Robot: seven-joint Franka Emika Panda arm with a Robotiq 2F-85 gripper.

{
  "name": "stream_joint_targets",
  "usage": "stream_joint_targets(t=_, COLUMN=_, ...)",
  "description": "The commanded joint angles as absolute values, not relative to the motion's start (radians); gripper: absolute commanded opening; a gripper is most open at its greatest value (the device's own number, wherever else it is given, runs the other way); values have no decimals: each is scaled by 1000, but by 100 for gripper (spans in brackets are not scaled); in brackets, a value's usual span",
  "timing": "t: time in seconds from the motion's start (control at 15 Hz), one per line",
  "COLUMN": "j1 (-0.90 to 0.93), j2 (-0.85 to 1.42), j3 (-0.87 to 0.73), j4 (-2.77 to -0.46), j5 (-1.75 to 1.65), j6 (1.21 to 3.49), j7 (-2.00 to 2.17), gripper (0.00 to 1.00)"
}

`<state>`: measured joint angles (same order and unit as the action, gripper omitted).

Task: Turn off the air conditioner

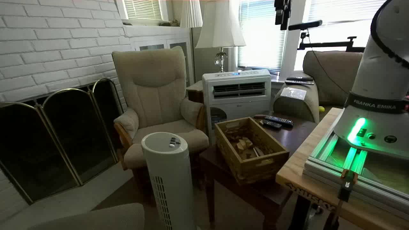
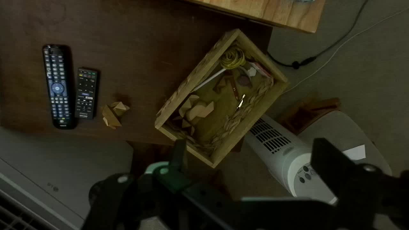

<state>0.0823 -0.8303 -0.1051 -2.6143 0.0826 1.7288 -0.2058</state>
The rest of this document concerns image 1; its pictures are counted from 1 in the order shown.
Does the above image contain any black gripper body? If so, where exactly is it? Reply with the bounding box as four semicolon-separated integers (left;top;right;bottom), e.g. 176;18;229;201
274;0;294;15

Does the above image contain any white portable air conditioner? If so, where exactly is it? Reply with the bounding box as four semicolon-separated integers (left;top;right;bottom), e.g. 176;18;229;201
201;69;273;144

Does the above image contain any large bright window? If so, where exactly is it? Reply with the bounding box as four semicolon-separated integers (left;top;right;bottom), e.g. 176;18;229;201
236;0;388;72

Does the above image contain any table lamp white shade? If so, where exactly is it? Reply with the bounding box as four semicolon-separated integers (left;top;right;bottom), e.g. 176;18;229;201
195;0;247;73

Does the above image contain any tan sofa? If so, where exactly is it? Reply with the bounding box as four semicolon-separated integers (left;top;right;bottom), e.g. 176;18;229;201
273;50;365;124

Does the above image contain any white paper sheet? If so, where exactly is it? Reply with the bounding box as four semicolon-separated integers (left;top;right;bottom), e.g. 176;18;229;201
280;87;308;102

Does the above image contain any black remote control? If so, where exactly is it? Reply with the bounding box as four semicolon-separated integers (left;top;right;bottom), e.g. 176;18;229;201
264;114;294;128
257;119;284;130

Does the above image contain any dark wooden side table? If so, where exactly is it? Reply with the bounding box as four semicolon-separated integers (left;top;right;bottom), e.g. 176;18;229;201
199;114;319;230

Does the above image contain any small window with blinds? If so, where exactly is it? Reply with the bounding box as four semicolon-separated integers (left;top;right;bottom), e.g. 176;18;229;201
114;0;170;26

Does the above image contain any beige upholstered armchair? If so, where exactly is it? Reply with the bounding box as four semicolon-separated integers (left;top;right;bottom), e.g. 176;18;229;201
112;45;211;171

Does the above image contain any light wooden robot table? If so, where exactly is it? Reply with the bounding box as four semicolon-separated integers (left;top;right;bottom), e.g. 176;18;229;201
275;106;409;230

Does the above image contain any wooden crate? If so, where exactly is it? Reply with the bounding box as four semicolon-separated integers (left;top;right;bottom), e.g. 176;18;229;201
214;116;291;185

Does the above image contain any metal robot mounting plate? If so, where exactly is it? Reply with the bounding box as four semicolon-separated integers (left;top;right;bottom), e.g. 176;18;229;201
303;127;409;215

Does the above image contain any black camera on arm stand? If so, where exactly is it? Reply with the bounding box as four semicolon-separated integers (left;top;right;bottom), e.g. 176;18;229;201
288;19;366;54

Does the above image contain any black base cable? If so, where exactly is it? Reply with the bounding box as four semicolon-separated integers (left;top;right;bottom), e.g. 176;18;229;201
324;170;357;230

